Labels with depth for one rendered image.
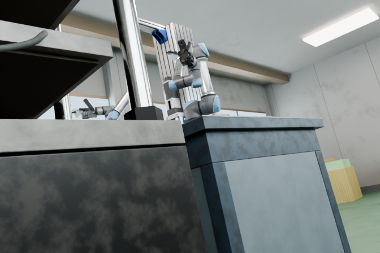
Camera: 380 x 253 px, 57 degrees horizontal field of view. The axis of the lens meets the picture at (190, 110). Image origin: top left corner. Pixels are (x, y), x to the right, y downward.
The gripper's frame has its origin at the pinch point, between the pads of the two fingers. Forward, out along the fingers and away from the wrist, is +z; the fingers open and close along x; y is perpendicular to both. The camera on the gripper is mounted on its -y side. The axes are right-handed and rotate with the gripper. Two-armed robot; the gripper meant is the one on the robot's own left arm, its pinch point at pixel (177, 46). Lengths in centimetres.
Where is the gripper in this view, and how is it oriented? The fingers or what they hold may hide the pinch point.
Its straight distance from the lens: 207.4
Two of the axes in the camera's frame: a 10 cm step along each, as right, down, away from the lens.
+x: -9.0, 3.8, 2.0
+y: 3.3, 9.1, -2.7
